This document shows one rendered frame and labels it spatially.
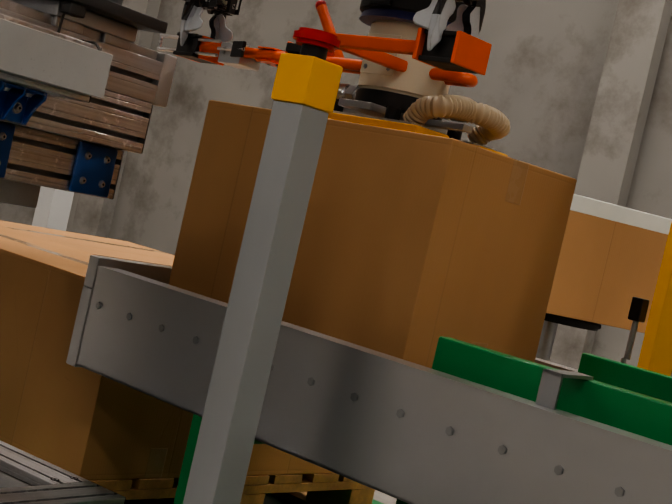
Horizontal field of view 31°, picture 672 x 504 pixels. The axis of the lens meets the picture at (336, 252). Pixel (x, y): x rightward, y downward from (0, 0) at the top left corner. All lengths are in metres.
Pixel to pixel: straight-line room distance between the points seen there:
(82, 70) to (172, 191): 8.04
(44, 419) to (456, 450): 1.15
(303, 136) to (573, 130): 6.37
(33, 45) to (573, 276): 2.62
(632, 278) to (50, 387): 2.25
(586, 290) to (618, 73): 3.87
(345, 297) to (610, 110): 5.87
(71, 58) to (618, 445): 0.95
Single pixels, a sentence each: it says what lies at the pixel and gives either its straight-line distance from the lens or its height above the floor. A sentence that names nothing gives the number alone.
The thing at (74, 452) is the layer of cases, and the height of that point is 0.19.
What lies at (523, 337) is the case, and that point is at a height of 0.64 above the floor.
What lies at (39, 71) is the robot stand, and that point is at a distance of 1.82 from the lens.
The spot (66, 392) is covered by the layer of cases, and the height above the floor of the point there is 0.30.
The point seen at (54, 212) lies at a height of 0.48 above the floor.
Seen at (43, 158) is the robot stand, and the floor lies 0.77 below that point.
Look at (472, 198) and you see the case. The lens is 2.04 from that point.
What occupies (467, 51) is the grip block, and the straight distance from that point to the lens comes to 1.90.
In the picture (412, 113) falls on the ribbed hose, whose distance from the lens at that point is 2.14.
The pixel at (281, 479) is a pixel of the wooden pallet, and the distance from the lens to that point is 2.97.
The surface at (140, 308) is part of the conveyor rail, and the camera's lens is 2.20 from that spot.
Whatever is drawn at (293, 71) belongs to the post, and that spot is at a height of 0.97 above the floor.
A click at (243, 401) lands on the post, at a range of 1.77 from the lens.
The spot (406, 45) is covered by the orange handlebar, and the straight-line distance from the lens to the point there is 1.98.
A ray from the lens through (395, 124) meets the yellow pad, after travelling 2.12.
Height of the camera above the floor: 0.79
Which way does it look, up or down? 2 degrees down
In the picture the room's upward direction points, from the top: 13 degrees clockwise
